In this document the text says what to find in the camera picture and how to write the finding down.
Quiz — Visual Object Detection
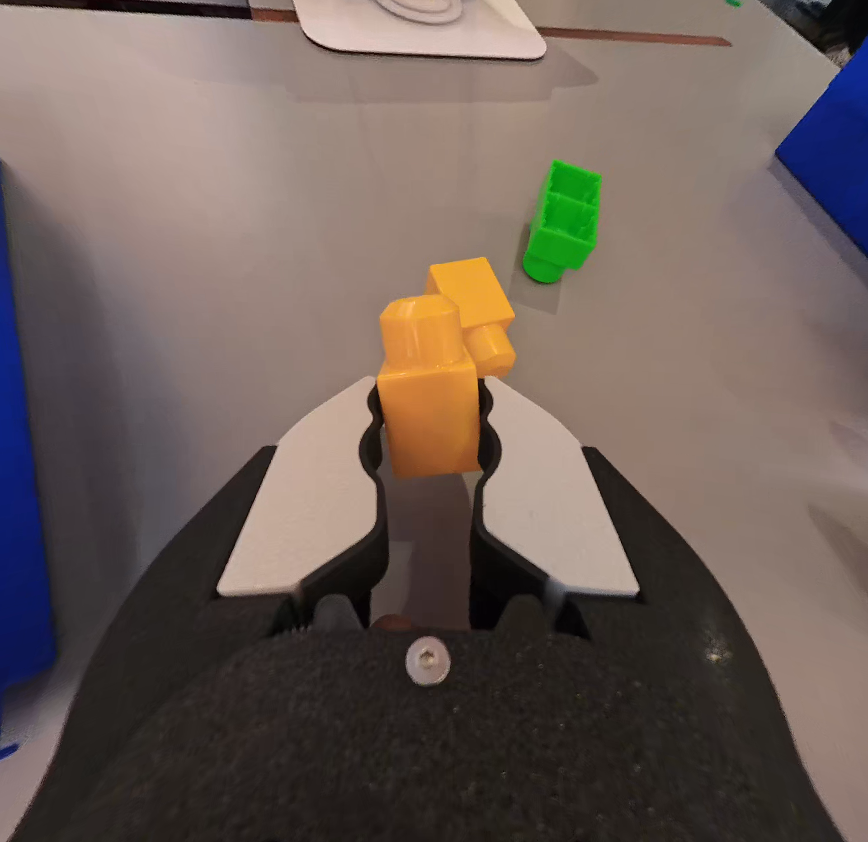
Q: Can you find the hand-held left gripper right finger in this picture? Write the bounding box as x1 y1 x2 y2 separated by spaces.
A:
468 381 641 601

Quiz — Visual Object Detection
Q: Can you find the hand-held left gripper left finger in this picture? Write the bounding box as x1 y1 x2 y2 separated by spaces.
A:
217 374 394 599

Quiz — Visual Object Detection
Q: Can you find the yellow toy block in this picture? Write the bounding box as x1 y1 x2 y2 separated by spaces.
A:
428 256 519 378
376 296 478 479

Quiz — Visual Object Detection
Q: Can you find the green double toy block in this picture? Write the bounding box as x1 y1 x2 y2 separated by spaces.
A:
523 160 603 284

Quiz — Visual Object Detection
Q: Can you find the blue plastic bin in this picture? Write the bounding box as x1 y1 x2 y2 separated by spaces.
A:
776 42 868 260
0 164 58 694

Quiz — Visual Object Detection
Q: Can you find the white document stand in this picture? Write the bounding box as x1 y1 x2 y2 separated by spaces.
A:
281 0 547 61

